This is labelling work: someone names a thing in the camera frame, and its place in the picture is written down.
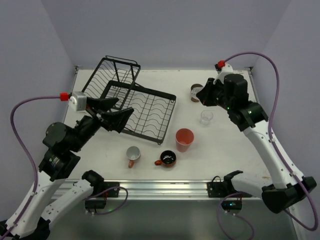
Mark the red orange mug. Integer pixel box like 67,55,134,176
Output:
154,150,177,168

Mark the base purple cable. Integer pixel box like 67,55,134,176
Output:
216,191,256,238
87,186,129,216

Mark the black wire dish rack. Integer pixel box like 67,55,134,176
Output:
82,55,177,145

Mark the pink mug white inside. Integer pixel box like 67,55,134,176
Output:
126,146,141,169

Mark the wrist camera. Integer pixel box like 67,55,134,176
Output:
213,63,234,85
68,91,87,112

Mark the right control box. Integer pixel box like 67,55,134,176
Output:
221,200,243,214

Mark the tall pink cup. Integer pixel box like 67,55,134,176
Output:
175,128,195,153

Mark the white and brown cup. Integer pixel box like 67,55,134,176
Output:
190,83,204,103

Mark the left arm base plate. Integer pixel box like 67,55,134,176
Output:
101,181,120,199

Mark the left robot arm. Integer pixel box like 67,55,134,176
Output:
0,97,134,240

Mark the left control box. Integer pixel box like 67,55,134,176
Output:
84,199,107,213

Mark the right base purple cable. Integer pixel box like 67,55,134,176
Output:
216,191,256,238

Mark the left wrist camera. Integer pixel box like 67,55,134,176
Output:
68,91,87,112

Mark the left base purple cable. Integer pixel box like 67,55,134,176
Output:
87,186,129,216

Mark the control box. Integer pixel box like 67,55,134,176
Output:
221,200,243,214
84,199,107,213

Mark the aluminium mounting rail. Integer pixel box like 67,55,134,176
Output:
48,180,298,240

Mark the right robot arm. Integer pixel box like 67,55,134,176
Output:
196,73,317,214

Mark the clear glass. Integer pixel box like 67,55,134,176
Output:
200,110,213,126
190,87,202,102

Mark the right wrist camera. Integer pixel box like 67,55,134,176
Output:
213,63,234,85

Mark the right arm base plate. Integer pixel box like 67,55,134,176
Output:
206,181,237,198

